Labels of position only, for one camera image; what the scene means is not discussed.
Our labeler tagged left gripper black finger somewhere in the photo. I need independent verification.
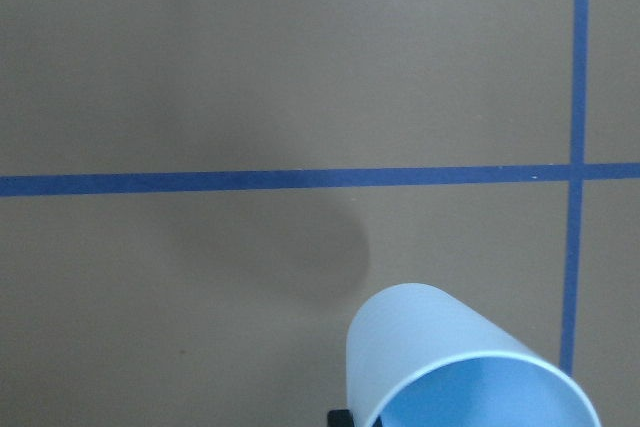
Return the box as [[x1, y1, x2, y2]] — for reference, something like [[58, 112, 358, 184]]
[[327, 409, 354, 427]]

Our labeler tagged light blue cup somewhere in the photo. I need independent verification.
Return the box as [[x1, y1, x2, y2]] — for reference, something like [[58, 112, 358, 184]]
[[346, 283, 601, 426]]

